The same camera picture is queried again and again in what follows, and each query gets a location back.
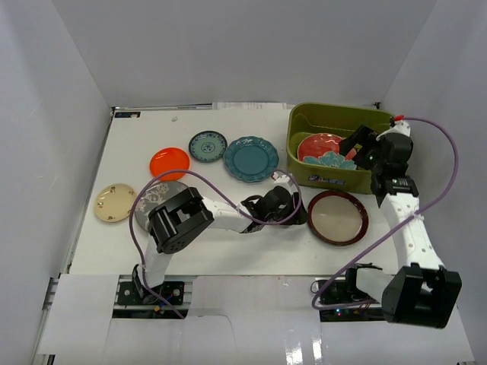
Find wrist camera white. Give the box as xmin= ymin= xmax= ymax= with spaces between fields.
xmin=376 ymin=116 xmax=411 ymax=141
xmin=271 ymin=171 xmax=297 ymax=195

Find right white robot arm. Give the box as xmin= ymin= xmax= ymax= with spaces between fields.
xmin=339 ymin=122 xmax=462 ymax=329

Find grey deer plate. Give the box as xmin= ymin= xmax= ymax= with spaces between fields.
xmin=135 ymin=181 xmax=187 ymax=231

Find red teal wave plate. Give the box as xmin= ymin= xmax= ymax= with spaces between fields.
xmin=297 ymin=133 xmax=357 ymax=170

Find black label sticker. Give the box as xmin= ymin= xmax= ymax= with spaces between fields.
xmin=113 ymin=112 xmax=141 ymax=119

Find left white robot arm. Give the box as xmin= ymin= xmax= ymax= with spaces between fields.
xmin=132 ymin=186 xmax=307 ymax=305

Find dark red rimmed plate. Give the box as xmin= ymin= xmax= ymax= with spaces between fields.
xmin=307 ymin=190 xmax=369 ymax=246

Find teal scalloped plate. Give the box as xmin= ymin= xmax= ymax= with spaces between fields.
xmin=223 ymin=136 xmax=279 ymax=183

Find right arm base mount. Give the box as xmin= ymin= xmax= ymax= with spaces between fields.
xmin=317 ymin=263 xmax=393 ymax=323

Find olive green plastic bin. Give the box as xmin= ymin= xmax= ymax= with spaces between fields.
xmin=286 ymin=102 xmax=393 ymax=195

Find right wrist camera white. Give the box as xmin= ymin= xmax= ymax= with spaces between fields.
xmin=376 ymin=116 xmax=411 ymax=141

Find orange plate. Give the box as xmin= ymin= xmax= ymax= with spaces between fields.
xmin=149 ymin=147 xmax=190 ymax=177

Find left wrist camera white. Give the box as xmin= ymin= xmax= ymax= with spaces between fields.
xmin=271 ymin=171 xmax=297 ymax=195

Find small blue patterned plate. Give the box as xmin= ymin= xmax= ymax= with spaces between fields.
xmin=188 ymin=131 xmax=228 ymax=163

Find cream floral plate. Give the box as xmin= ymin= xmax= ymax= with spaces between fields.
xmin=94 ymin=183 xmax=136 ymax=223

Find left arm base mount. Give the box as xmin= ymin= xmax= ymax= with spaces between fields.
xmin=113 ymin=281 xmax=188 ymax=319

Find white papers at back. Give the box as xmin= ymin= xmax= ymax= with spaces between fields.
xmin=212 ymin=102 xmax=288 ymax=110

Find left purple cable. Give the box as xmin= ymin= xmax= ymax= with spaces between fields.
xmin=129 ymin=169 xmax=303 ymax=319

